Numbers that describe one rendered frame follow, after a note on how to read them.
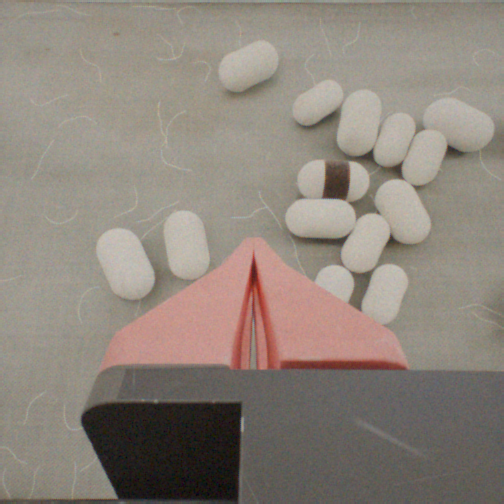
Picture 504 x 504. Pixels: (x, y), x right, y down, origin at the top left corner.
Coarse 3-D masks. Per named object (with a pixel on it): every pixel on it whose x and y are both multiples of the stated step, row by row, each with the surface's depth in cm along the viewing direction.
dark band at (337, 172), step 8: (328, 160) 19; (336, 160) 19; (344, 160) 19; (328, 168) 18; (336, 168) 18; (344, 168) 18; (328, 176) 18; (336, 176) 18; (344, 176) 18; (328, 184) 18; (336, 184) 18; (344, 184) 18; (328, 192) 19; (336, 192) 19; (344, 192) 19; (344, 200) 19
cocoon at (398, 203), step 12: (396, 180) 19; (384, 192) 19; (396, 192) 18; (408, 192) 18; (384, 204) 19; (396, 204) 18; (408, 204) 18; (420, 204) 18; (384, 216) 19; (396, 216) 18; (408, 216) 18; (420, 216) 18; (396, 228) 19; (408, 228) 18; (420, 228) 18; (408, 240) 18; (420, 240) 18
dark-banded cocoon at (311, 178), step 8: (320, 160) 19; (304, 168) 19; (312, 168) 19; (320, 168) 19; (352, 168) 19; (360, 168) 19; (304, 176) 19; (312, 176) 19; (320, 176) 18; (352, 176) 18; (360, 176) 18; (368, 176) 19; (304, 184) 19; (312, 184) 19; (320, 184) 18; (352, 184) 18; (360, 184) 19; (368, 184) 19; (304, 192) 19; (312, 192) 19; (320, 192) 19; (352, 192) 19; (360, 192) 19; (352, 200) 19
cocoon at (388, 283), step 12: (372, 276) 18; (384, 276) 18; (396, 276) 18; (372, 288) 18; (384, 288) 18; (396, 288) 17; (372, 300) 18; (384, 300) 17; (396, 300) 17; (372, 312) 17; (384, 312) 17; (396, 312) 17
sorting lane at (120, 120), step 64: (0, 0) 24; (64, 0) 23; (128, 0) 23; (192, 0) 23; (256, 0) 23; (320, 0) 24; (384, 0) 24; (448, 0) 24; (0, 64) 22; (64, 64) 22; (128, 64) 22; (192, 64) 22; (320, 64) 23; (384, 64) 23; (448, 64) 23; (0, 128) 21; (64, 128) 21; (128, 128) 21; (192, 128) 21; (256, 128) 21; (320, 128) 21; (0, 192) 20; (64, 192) 20; (128, 192) 20; (192, 192) 20; (256, 192) 20; (448, 192) 20; (0, 256) 20; (64, 256) 20; (320, 256) 20; (384, 256) 20; (448, 256) 20; (0, 320) 19; (64, 320) 19; (128, 320) 19; (448, 320) 19; (0, 384) 18; (64, 384) 18; (0, 448) 17; (64, 448) 17
